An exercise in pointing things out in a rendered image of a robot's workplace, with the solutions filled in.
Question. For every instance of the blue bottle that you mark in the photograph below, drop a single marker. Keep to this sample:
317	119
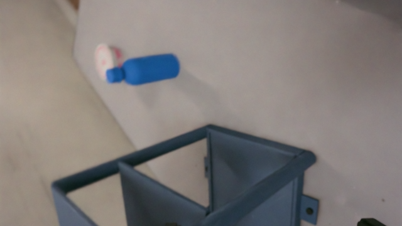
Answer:
143	71

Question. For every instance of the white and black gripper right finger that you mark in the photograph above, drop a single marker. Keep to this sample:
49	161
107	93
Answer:
369	222

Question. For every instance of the blue shelving unit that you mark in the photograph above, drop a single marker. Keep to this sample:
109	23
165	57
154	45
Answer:
237	167

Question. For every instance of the white yogurt cup with pink stripes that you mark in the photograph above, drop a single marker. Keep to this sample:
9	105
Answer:
106	59

